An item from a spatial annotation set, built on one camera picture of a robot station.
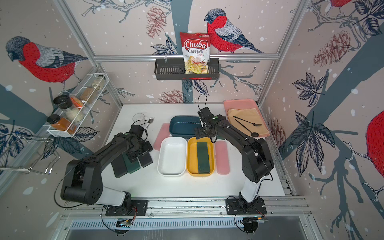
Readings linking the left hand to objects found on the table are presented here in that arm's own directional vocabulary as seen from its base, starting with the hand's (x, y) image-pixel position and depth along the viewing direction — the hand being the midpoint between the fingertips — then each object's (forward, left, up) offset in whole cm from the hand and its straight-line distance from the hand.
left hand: (148, 150), depth 89 cm
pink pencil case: (+16, -6, -5) cm, 18 cm away
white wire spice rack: (+7, +25, +29) cm, 39 cm away
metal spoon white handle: (+27, +5, -5) cm, 28 cm away
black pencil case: (-5, +1, -3) cm, 6 cm away
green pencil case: (-3, -33, -5) cm, 34 cm away
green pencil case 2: (-9, +9, -3) cm, 13 cm away
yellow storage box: (-10, -27, -5) cm, 29 cm away
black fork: (+23, -72, -5) cm, 76 cm away
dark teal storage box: (+24, -20, -8) cm, 32 cm away
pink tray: (+45, -58, -6) cm, 73 cm away
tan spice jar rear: (+17, +28, +30) cm, 44 cm away
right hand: (+9, -33, +5) cm, 35 cm away
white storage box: (-2, -14, -6) cm, 16 cm away
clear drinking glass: (+26, +13, +1) cm, 29 cm away
